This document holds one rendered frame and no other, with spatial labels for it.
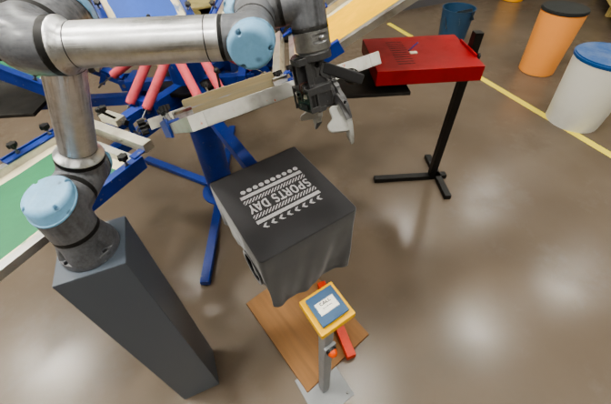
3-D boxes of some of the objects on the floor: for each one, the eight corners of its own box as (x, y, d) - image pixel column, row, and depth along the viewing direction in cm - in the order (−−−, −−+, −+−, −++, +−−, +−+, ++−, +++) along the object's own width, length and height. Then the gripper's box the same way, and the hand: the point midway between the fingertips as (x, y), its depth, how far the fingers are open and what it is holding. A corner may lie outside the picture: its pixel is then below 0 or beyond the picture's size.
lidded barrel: (617, 128, 317) (669, 61, 270) (575, 142, 304) (622, 75, 257) (566, 100, 355) (604, 37, 308) (526, 112, 341) (560, 47, 295)
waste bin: (474, 47, 455) (488, 5, 417) (454, 56, 438) (466, 13, 400) (446, 37, 483) (457, -4, 445) (426, 45, 467) (435, 3, 429)
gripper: (272, 55, 75) (290, 135, 85) (319, 61, 59) (335, 157, 69) (304, 46, 78) (318, 124, 88) (356, 49, 63) (366, 143, 72)
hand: (335, 135), depth 80 cm, fingers open, 14 cm apart
